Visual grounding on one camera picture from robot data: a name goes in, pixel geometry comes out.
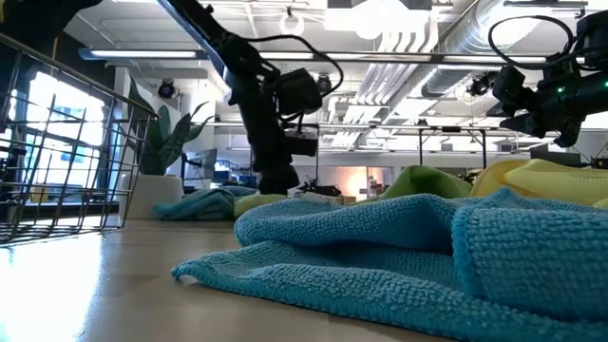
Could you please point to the silver ceiling air duct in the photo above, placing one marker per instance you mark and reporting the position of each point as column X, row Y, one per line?
column 468, row 38

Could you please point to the light blue microfiber towel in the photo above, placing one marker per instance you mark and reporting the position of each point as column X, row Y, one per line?
column 204, row 205

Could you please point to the snake plant in white pot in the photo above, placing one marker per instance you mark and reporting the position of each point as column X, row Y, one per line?
column 152, row 195

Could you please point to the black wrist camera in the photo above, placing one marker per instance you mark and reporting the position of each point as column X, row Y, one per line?
column 299, row 92
column 508, row 85

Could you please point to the black ceiling spotlight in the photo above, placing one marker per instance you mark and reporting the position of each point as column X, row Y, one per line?
column 480, row 85
column 166, row 89
column 325, row 84

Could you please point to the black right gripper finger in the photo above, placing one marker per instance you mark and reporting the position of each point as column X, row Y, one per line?
column 525, row 124
column 569, row 134

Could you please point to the black equipment box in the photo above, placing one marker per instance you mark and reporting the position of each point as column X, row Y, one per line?
column 602, row 163

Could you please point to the black computer monitor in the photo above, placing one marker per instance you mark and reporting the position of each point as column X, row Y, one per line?
column 556, row 159

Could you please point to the grey monitor on arm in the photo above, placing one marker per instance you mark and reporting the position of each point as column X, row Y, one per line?
column 206, row 161

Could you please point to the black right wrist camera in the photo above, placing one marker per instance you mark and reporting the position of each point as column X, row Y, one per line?
column 508, row 85

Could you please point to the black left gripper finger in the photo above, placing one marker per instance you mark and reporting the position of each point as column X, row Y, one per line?
column 279, row 181

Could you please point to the long ceiling light strip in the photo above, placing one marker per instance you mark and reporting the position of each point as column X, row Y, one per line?
column 142, row 53

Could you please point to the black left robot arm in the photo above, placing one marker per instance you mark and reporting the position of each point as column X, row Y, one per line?
column 209, row 33

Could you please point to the yellow microfiber towel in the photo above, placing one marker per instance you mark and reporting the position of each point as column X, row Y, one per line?
column 551, row 183

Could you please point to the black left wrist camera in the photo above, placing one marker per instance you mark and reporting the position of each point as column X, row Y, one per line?
column 299, row 92

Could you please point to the black device on desk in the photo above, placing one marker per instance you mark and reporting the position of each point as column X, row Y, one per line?
column 323, row 190

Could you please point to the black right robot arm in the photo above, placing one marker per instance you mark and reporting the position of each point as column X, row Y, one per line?
column 596, row 38

